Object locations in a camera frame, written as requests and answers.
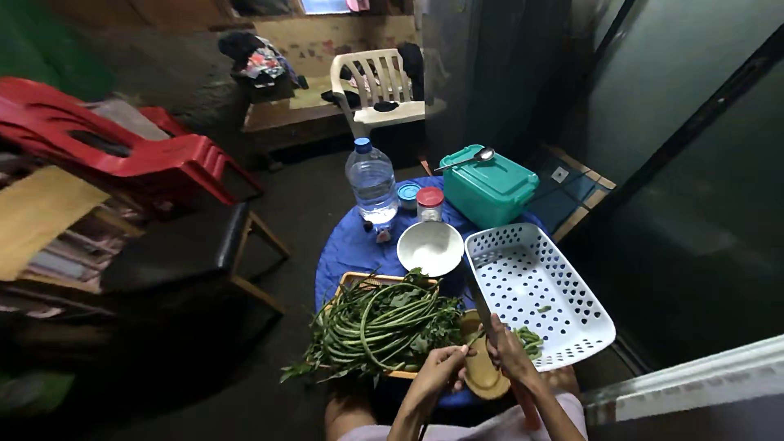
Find person's right hand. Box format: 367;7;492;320
486;313;536;382

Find person's left hand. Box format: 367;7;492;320
416;344;477;396

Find knife with orange handle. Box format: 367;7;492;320
463;252;542;431

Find person's left forearm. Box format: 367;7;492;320
387;380;443;441

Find person's right forearm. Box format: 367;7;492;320
519;366;587;441

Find tan oval cutting board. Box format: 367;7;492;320
458;309;512;401

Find heap of cut beans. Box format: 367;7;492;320
512;326;545;361

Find orange plastic basket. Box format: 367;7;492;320
325;272;441;380

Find white perforated plastic basket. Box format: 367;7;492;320
464;223;617;373

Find pile of long green vegetables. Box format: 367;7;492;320
281;267;468;387

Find white bowl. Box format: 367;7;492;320
396;220;466;278

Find person's legs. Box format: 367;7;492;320
325;365;589;441

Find teal plastic box with lid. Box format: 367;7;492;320
440;145;541;230

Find blue tablecloth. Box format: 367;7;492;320
315;176;552;409

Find jar with red lid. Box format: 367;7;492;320
416;186;445;223

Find round container with blue lid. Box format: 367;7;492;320
397;183;423;211

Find metal spoon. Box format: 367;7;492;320
433;147;496;173

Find large clear water bottle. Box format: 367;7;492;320
345;137;400;226

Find white plastic chair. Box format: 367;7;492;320
330;48;426;139

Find black cloth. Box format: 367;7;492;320
397;42;425;102

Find wooden bench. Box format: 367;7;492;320
243;92;351;151

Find black stool with wooden legs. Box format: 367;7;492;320
100;202;292;317

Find pile of clothes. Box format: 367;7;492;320
218;31;309;90

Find red plastic chair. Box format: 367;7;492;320
0;76;265;207

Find yellow-topped wooden table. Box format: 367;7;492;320
0;164;145;295

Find green curtain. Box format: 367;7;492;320
0;0;117;103

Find wooden frame with blue panel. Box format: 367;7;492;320
527;143;617;243

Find white frame rail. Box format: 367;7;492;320
581;335;784;425

